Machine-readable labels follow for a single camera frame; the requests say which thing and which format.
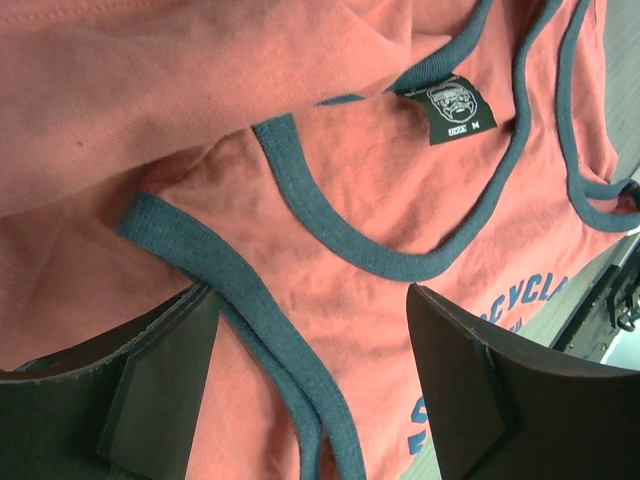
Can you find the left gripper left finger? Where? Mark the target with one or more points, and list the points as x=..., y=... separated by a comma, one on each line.
x=121, y=405

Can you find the red tank top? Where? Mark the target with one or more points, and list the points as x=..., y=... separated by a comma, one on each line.
x=308, y=161

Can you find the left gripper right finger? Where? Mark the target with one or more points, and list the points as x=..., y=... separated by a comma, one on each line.
x=503, y=407

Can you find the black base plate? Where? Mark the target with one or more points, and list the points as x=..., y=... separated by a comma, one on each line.
x=609, y=307

